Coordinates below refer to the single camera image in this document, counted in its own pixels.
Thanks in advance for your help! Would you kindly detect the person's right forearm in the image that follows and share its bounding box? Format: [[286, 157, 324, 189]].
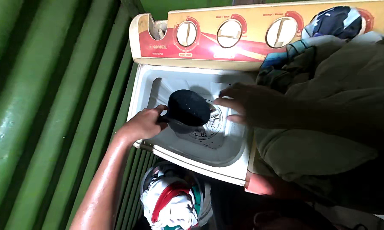
[[281, 93, 384, 144]]

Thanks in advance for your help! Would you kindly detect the person's left forearm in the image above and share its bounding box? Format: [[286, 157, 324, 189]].
[[69, 129, 136, 230]]

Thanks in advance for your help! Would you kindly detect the washing machine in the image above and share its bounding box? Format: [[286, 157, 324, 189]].
[[127, 0, 384, 195]]

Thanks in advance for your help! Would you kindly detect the round washer pulsator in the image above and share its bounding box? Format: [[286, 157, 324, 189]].
[[188, 99, 223, 140]]

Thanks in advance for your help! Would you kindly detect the pile of dark clothes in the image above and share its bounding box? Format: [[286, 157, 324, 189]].
[[255, 6, 384, 215]]

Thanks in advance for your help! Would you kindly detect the round laundry basket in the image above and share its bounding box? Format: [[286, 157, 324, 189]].
[[140, 161, 213, 228]]

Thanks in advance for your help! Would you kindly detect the person's right hand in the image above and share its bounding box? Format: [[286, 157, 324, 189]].
[[213, 82, 287, 129]]

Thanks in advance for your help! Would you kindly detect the black plastic dipper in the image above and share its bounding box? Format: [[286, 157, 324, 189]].
[[158, 89, 211, 134]]

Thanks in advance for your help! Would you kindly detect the person's left hand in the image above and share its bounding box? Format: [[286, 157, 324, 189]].
[[116, 104, 169, 142]]

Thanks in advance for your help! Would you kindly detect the round white dial knob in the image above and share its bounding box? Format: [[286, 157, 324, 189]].
[[216, 19, 243, 49], [176, 21, 198, 47], [265, 16, 298, 49]]

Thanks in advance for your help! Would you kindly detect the pile of white-red clothes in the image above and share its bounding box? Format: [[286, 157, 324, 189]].
[[140, 165, 201, 230]]

